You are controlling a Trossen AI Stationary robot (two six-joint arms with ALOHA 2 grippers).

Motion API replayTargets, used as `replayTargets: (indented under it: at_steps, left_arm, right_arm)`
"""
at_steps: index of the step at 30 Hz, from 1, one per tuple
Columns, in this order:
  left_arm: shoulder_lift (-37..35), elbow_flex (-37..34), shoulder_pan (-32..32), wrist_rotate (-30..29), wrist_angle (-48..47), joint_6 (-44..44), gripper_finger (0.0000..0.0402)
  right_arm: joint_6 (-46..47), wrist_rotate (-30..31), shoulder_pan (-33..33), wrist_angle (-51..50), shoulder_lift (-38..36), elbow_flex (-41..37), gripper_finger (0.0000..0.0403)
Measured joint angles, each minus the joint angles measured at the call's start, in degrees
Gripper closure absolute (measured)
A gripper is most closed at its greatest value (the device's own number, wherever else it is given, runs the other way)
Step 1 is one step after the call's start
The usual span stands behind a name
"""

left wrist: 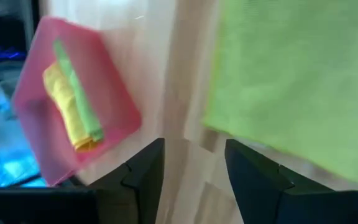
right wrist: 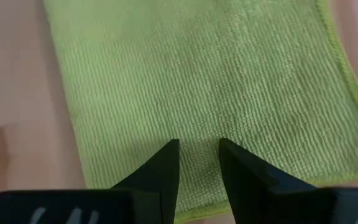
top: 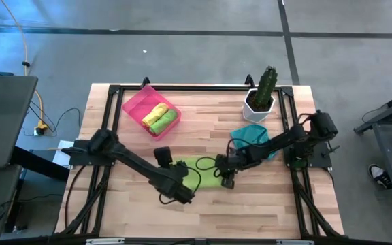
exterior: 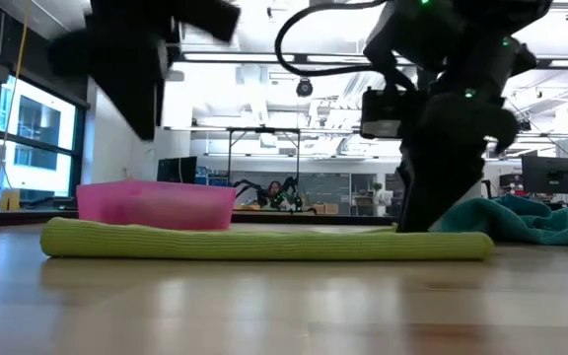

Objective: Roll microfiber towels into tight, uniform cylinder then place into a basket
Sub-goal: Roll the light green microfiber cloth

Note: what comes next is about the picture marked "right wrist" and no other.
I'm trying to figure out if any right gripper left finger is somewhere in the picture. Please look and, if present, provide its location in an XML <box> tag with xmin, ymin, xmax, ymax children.
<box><xmin>0</xmin><ymin>138</ymin><xmax>180</xmax><ymax>224</ymax></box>

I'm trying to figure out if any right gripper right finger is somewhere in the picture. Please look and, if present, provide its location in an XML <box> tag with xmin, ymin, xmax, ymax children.
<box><xmin>218</xmin><ymin>138</ymin><xmax>358</xmax><ymax>224</ymax></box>

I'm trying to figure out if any lime green microfiber towel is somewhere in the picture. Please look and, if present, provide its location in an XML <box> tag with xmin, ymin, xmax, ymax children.
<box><xmin>42</xmin><ymin>0</ymin><xmax>358</xmax><ymax>224</ymax></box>

